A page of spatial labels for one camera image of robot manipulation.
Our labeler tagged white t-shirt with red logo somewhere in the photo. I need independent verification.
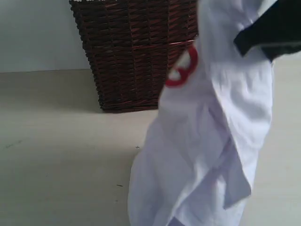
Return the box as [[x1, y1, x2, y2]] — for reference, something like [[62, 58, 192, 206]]
[[127, 0, 273, 226]]

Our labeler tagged dark brown wicker basket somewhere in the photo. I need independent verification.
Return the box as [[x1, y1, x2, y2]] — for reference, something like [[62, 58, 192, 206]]
[[69, 0, 198, 112]]

